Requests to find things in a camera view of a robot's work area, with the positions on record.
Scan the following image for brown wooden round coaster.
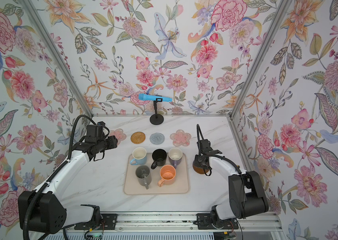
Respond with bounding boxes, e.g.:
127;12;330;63
192;160;209;175

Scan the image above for woven rattan round coaster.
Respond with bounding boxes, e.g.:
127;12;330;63
131;132;146;145

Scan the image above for blue woven round coaster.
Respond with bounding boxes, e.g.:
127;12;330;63
150;133;165;145

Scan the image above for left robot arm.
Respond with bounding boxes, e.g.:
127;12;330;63
18;122;118;240

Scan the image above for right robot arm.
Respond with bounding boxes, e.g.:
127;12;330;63
193;140;269;229

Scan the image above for pink flower silicone coaster left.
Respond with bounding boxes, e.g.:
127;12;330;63
109;129;127;145

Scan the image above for pink flower silicone coaster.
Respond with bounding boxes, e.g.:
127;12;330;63
170;130;191;147
109;129;127;145

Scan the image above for pink flower silicone coaster right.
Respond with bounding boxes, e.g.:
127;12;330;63
170;130;191;147

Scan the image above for white cup with purple outside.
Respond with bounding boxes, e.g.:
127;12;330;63
168;148;183;169

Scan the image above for orange cup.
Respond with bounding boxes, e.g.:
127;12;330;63
158;165;176;187

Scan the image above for black cup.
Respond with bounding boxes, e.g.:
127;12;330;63
151;149;168;170

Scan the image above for light blue cup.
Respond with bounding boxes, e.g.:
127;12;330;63
130;147;147;166

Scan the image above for grey cup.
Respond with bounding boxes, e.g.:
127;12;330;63
136;166;152;190

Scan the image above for beige silicone tray mat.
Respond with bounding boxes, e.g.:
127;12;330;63
124;155;190;195

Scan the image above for black microphone stand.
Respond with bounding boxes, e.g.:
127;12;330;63
150;98;164;126

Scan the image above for blue microphone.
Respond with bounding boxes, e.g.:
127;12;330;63
139;94;172;102

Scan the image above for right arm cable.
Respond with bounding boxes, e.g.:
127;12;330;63
195;124;244;176

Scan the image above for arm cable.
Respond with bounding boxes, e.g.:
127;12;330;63
21;114;110;240
195;124;244;176

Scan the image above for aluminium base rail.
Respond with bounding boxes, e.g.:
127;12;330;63
24;211;283;233

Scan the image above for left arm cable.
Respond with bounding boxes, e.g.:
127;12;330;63
21;114;110;240

